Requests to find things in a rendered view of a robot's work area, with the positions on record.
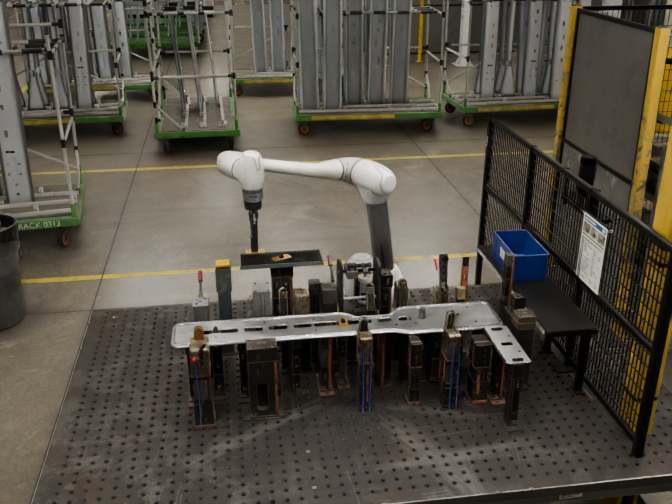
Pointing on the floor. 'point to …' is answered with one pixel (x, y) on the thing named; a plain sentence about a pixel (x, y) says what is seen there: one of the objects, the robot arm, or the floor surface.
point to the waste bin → (10, 273)
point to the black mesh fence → (578, 279)
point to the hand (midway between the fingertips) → (254, 243)
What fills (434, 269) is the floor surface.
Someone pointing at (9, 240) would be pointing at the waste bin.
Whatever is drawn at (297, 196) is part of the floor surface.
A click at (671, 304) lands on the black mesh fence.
